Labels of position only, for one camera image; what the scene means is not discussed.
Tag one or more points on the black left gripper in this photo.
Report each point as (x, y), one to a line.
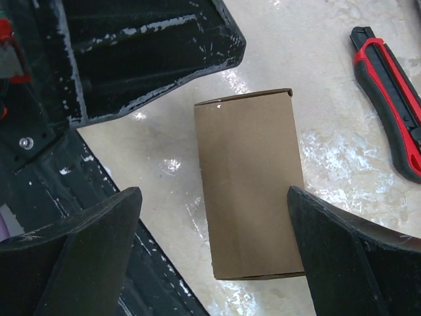
(43, 75)

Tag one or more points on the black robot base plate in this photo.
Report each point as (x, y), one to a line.
(65, 178)

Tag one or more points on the red black utility knife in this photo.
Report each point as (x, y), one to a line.
(393, 96)

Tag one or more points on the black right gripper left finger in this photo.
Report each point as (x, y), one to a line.
(75, 266)

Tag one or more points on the small cardboard box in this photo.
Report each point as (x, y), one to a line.
(249, 158)

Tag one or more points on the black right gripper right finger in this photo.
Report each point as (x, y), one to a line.
(354, 266)

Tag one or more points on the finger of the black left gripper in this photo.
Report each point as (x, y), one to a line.
(129, 53)

